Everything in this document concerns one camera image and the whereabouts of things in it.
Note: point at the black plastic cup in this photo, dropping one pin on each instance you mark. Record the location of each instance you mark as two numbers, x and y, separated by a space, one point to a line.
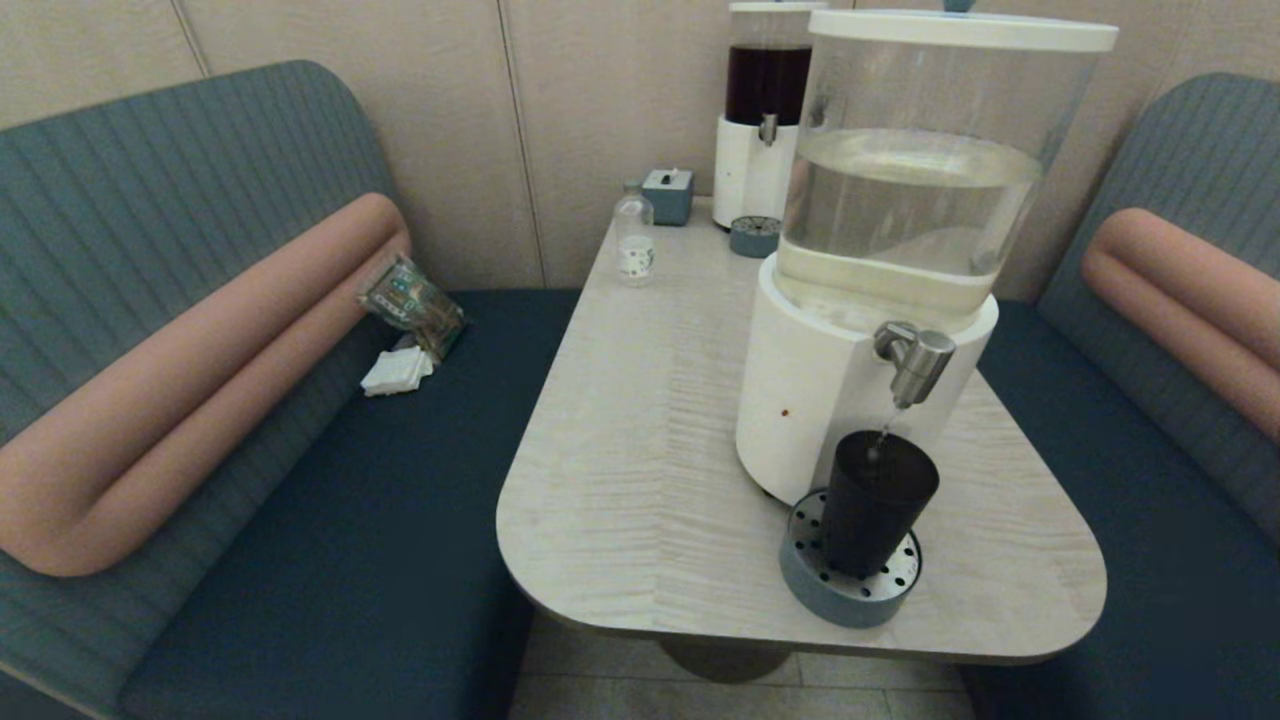
875 510

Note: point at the large blue perforated drip tray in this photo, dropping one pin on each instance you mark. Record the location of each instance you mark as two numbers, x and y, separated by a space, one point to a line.
800 590

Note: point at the clear plastic bottle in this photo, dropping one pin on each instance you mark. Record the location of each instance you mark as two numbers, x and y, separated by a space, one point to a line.
634 240

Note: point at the dark drink dispenser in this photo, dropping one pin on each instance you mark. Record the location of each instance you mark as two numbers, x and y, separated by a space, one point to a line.
750 170

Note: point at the blue tissue box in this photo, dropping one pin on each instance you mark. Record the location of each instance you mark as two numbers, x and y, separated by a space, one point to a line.
668 198

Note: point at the clear snack packet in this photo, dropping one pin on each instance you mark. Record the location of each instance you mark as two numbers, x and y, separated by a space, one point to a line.
412 303

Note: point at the small blue drip tray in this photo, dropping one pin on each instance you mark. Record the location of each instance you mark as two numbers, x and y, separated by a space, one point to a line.
753 238

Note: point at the steel dispenser tap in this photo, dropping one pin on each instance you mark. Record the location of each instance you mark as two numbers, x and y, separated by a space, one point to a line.
922 358

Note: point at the white paper napkins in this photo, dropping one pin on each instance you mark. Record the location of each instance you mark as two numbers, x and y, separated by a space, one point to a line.
397 372

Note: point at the large clear water dispenser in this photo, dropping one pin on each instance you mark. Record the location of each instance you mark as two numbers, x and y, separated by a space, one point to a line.
830 390

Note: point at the teal ribbed booth sofa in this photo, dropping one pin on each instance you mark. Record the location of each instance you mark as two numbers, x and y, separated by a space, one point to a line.
300 550
1150 560

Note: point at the pink bolster cushion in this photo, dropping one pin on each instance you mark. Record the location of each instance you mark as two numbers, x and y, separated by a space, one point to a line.
1190 300
200 380

